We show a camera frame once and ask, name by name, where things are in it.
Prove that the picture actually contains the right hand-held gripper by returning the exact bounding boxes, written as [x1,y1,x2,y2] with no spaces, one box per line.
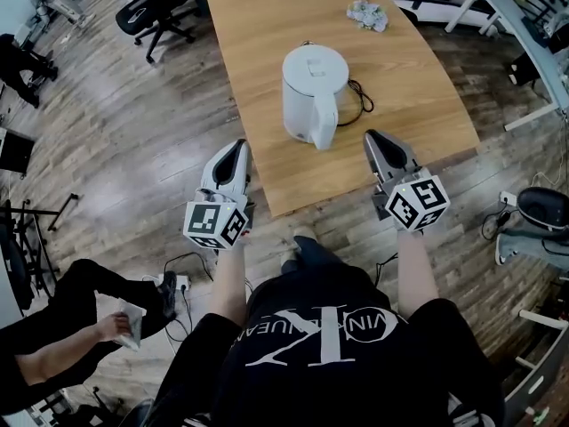
[364,129,451,233]

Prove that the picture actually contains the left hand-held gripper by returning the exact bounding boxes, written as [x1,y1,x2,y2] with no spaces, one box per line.
[182,138,257,252]

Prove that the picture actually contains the white electric kettle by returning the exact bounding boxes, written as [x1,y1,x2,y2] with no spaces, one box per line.
[281,44,350,151]

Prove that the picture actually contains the person's right forearm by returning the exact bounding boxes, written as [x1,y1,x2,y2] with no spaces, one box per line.
[396,229,442,320]

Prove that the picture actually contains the person's left forearm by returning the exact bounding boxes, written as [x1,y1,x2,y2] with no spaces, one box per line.
[207,238,251,329]

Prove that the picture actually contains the person's dark trousers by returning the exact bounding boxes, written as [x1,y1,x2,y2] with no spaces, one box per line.
[280,235,346,280]

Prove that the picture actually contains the wooden table with white legs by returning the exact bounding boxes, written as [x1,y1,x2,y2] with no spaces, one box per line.
[203,0,482,219]

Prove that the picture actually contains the black shell chair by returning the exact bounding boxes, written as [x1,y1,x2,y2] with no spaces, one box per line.
[516,186,569,236]

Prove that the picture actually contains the white tissue pack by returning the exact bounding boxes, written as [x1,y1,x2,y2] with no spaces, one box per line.
[113,298,148,351]

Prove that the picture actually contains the black office chair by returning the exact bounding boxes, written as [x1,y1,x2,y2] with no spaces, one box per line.
[115,0,202,64]
[0,200,60,311]

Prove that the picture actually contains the black printed t-shirt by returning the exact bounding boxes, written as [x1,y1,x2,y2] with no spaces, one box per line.
[146,260,506,427]

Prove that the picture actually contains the black kettle power cord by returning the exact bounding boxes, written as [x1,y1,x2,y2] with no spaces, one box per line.
[301,39,376,129]

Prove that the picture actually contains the black floor cable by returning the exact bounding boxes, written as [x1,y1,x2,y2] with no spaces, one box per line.
[163,251,215,342]
[481,205,513,242]

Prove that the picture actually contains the white floor cable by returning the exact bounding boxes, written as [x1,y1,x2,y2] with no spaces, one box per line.
[531,131,569,187]

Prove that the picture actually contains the white frame desk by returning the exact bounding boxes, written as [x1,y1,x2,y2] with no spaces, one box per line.
[444,0,569,133]

